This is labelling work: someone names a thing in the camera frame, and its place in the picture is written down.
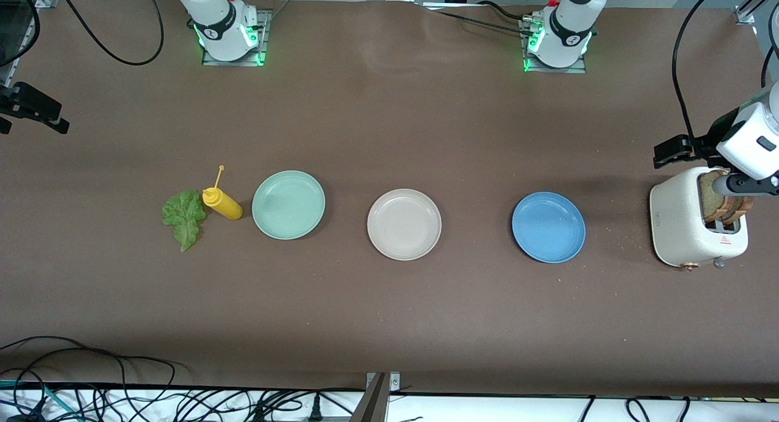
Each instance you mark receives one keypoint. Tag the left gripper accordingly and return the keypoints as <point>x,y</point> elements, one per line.
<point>706,145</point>

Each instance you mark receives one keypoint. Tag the brown bread slice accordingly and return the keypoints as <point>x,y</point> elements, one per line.
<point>744,204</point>
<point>713,207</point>

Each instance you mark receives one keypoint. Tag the green lettuce leaf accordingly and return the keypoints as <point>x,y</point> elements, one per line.
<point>182,218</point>

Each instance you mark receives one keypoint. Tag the yellow mustard squeeze bottle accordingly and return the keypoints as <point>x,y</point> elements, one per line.
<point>225,207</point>

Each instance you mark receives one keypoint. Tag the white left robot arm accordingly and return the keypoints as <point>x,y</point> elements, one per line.
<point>569,32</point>

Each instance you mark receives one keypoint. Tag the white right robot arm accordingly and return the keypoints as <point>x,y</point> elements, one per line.
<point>222,26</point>

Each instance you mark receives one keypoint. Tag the blue plate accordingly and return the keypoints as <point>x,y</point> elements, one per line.
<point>548,227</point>

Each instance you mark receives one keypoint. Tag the mint green plate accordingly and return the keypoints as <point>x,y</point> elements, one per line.
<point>288,204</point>

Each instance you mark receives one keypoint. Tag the beige plate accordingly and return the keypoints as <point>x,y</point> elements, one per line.
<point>403,224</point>

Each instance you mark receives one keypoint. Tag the cream white toaster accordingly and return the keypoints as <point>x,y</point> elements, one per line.
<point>675,221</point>

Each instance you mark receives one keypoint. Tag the black power plug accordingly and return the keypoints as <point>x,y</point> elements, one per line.
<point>314,407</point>

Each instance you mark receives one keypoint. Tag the metal table bracket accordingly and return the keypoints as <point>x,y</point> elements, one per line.
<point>374,404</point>

